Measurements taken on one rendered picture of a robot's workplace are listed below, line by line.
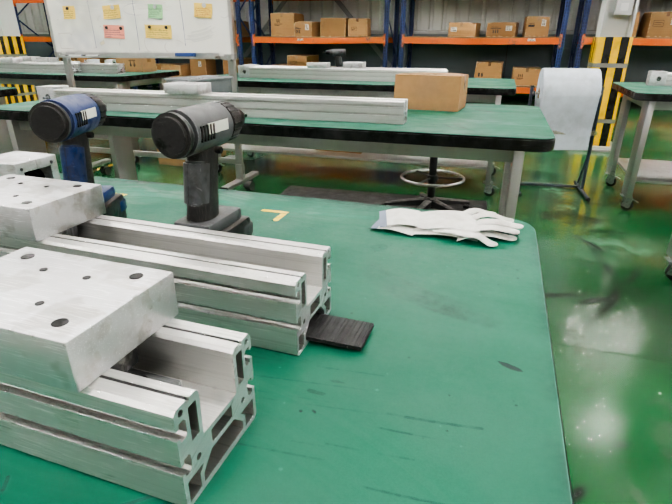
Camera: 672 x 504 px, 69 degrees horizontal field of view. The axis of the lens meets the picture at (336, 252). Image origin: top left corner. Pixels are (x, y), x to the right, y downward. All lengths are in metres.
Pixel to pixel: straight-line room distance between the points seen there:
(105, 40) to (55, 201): 3.52
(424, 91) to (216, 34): 1.71
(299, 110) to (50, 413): 1.76
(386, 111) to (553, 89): 2.09
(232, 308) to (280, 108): 1.60
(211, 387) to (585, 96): 3.66
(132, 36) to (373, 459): 3.76
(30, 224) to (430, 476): 0.50
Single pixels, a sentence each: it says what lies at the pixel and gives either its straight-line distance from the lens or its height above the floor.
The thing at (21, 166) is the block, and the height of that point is 0.87.
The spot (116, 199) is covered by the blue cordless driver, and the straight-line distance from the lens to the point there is 0.93.
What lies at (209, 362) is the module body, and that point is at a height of 0.85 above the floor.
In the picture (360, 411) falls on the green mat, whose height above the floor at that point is 0.78.
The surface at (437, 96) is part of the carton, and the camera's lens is 2.36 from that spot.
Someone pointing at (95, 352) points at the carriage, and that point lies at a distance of 0.38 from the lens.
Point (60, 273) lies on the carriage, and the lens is 0.46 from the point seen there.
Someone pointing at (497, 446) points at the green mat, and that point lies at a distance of 0.44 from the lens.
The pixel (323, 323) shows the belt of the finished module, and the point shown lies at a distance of 0.55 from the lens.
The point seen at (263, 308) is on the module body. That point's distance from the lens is 0.50.
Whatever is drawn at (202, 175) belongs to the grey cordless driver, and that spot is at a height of 0.91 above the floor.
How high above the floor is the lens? 1.08
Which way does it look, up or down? 23 degrees down
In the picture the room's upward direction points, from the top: straight up
